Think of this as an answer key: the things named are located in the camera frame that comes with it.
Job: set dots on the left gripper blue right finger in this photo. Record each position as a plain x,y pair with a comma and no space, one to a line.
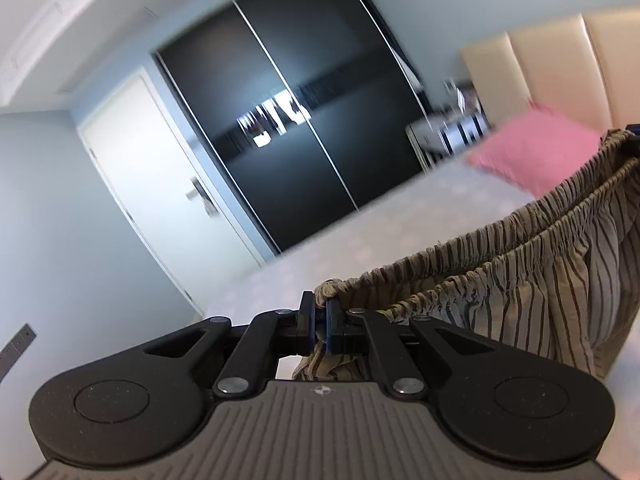
361,332

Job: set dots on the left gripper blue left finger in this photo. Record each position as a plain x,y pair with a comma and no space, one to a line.
259,346

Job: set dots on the olive striped pants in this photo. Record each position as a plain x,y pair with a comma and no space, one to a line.
558,278

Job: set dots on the grey pink polka-dot bedsheet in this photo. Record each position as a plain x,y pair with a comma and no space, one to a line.
454,200

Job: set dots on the white bedside table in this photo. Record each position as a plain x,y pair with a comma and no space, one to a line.
435,138

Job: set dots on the white door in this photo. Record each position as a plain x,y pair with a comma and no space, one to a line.
160,187

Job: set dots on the black sliding wardrobe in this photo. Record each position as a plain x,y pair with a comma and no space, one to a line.
303,106

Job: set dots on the pink pillow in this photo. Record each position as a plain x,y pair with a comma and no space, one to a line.
536,150

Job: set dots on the beige padded headboard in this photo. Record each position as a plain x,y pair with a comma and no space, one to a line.
585,67

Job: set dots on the photo frame on nightstand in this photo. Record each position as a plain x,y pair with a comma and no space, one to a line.
463,95

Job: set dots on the grey wall switch panel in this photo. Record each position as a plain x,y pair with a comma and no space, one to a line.
15,348

